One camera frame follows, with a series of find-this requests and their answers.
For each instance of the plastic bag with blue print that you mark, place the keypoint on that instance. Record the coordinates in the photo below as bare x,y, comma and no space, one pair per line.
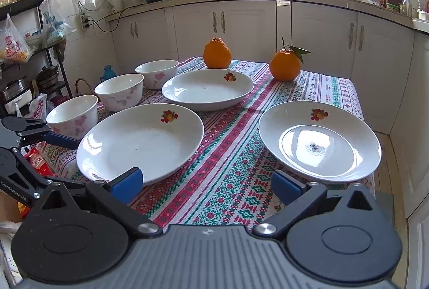
53,21

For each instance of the plastic bag with red print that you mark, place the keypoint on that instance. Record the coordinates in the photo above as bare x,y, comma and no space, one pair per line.
13,44

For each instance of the wicker basket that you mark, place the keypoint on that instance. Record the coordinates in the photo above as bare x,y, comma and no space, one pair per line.
83,88

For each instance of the white power strip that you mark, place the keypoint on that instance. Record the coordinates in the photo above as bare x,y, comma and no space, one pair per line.
84,21

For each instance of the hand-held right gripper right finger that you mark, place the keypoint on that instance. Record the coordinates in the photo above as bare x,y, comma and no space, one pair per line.
285,188

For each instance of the white saucer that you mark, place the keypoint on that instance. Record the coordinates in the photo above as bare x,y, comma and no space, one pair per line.
72,118

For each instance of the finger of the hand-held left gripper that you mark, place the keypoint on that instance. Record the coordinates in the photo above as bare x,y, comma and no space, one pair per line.
50,179
62,140

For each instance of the red and white plastic bag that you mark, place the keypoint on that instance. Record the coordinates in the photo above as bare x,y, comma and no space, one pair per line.
38,108

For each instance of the clear glass bottle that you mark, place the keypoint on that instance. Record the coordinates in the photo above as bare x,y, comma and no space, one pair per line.
407,6

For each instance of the patterned woven tablecloth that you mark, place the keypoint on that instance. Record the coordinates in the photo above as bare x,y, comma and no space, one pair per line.
231,161

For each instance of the white kitchen cabinets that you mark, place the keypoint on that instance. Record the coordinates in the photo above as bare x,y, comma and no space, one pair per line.
254,31

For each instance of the white bowl with pink flowers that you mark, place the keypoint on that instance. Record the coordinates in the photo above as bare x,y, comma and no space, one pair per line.
119,91
157,73

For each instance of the green lidded container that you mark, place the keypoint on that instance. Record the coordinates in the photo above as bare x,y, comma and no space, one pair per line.
393,7

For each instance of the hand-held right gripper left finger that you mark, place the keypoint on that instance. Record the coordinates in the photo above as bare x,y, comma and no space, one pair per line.
127,185

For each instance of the white electric kettle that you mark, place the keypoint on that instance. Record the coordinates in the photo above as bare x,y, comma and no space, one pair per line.
115,0

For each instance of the orange with green leaf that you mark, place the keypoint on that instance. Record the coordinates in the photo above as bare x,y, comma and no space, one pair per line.
285,64

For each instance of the orange without leaf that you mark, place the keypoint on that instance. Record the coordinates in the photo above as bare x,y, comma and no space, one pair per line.
217,54

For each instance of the blue teapot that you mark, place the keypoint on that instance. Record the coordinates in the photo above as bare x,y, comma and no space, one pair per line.
108,73

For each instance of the black metal shelf rack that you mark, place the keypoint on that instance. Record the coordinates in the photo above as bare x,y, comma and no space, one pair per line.
43,51

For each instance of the black cooking pot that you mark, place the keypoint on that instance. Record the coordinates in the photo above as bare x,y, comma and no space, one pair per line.
47,76

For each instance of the oil bottle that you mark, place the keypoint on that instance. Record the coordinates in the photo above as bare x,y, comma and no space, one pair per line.
421,2

